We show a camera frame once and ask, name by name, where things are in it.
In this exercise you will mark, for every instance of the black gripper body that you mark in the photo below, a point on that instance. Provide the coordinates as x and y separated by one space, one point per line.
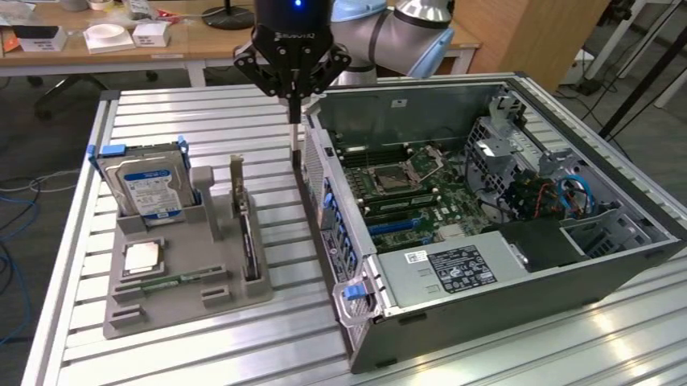
292 48

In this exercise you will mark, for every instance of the black graphics card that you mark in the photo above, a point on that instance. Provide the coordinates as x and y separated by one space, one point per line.
248 241

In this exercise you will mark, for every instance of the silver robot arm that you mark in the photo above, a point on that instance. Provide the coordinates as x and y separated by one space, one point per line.
375 32

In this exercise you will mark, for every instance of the black lamp base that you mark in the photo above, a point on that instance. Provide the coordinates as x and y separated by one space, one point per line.
225 20

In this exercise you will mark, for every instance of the small white box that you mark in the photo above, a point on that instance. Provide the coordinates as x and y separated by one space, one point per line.
149 35

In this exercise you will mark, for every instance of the black RAM slot bank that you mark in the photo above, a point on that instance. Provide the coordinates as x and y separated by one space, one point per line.
396 205
375 154

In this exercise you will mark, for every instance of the clear plastic bag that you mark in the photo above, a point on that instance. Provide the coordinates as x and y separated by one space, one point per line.
141 9

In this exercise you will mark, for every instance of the white square bowl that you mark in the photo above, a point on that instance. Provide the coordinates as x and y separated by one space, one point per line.
109 38

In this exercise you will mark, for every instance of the metal socket cover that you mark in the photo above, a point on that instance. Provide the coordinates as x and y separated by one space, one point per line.
429 154

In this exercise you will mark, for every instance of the CPU socket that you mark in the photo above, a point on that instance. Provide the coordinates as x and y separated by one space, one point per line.
391 179

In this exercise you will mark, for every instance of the wooden desk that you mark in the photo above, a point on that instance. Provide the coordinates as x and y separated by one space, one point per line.
69 58

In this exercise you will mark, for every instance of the black office chair base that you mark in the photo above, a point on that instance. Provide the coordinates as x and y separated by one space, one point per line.
64 86

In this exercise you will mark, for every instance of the grey cup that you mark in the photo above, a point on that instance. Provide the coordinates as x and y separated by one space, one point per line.
73 5

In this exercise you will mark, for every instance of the hard disk with blue carrier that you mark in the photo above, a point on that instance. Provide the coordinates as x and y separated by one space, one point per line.
144 189

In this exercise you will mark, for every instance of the silver drive cage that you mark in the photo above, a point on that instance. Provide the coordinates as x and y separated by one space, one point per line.
493 153

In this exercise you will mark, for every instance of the wooden cabinet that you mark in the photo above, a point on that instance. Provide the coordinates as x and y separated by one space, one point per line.
536 40

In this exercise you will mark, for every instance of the white box with black top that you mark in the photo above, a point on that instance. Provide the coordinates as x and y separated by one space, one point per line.
40 38

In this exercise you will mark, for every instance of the green motherboard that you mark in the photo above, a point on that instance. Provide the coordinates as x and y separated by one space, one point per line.
445 209

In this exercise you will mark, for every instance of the blue expansion slot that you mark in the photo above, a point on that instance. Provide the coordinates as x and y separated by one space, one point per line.
393 228

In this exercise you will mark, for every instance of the orange box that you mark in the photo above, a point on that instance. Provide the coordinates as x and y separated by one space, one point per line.
8 42

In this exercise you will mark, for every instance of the silver chipset heatsink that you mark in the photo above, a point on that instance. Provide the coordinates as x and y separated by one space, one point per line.
452 233

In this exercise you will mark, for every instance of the silver CPU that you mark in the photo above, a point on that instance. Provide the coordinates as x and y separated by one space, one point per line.
141 257

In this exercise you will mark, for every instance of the grey power supply unit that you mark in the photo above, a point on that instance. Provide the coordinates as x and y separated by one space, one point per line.
413 281

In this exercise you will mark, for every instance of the blue case latch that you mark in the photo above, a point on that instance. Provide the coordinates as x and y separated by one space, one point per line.
352 291

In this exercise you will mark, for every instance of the green RAM stick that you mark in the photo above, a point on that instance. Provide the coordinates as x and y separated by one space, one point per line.
160 281

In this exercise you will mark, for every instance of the black slanted pole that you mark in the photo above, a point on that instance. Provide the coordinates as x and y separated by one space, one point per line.
645 86

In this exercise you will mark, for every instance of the black plastic shroud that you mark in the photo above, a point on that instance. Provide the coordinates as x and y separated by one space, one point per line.
536 249

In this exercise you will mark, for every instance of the grey parts rack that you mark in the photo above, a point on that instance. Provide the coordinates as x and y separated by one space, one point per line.
182 305

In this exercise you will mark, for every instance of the grey disk bay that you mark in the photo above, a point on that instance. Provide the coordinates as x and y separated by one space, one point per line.
605 237

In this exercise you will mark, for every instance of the black open PC case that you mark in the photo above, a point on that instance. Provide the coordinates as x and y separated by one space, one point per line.
536 305

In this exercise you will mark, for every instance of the white table frame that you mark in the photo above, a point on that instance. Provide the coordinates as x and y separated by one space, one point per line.
621 56

